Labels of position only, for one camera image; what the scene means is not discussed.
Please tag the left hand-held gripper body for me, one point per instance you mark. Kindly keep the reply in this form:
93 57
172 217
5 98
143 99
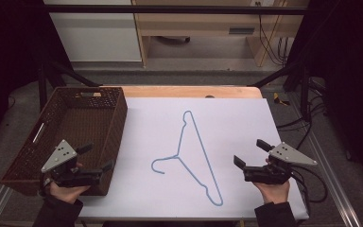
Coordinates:
63 164

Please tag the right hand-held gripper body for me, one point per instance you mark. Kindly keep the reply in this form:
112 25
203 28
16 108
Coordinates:
277 165

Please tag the brown woven plastic basket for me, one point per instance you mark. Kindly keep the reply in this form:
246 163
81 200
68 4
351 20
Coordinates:
72 135

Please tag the person's right hand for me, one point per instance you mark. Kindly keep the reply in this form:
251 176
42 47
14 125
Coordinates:
273 190

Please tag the person's left hand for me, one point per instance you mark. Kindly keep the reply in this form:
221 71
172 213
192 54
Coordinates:
68 191

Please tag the yellow black tool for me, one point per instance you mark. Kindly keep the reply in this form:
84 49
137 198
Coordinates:
278 99

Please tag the white paper sheet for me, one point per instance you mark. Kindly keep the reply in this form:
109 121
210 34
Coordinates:
157 132

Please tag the white cabinet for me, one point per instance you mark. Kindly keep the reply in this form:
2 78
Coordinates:
97 34

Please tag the wooden desk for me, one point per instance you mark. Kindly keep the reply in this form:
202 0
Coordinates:
201 25

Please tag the black metal frame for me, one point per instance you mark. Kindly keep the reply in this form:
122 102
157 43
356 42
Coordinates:
176 8

